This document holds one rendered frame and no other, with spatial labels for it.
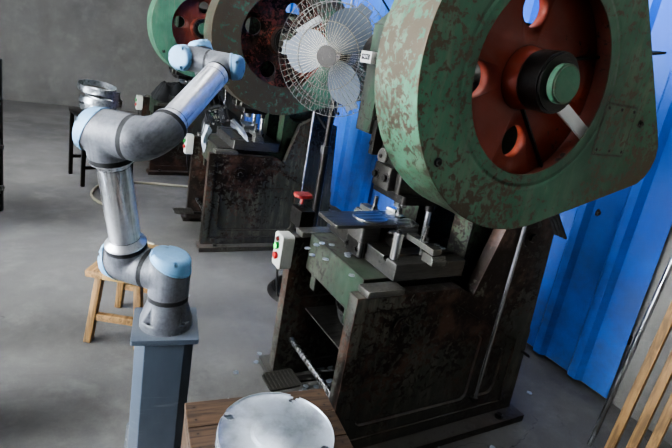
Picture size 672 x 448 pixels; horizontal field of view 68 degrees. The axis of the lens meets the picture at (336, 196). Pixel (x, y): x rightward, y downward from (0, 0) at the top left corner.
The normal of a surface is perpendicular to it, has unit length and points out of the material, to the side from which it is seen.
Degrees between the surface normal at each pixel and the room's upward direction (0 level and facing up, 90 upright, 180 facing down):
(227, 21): 90
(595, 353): 90
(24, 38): 90
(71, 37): 90
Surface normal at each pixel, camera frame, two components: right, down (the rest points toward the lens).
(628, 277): -0.87, -0.01
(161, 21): 0.51, 0.32
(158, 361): 0.29, 0.31
